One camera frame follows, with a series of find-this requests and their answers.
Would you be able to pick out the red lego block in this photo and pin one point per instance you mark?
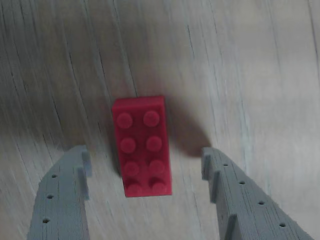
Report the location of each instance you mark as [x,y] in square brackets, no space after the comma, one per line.
[142,145]

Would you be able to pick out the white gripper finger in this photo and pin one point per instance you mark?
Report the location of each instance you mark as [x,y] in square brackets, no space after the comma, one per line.
[245,207]
[62,195]

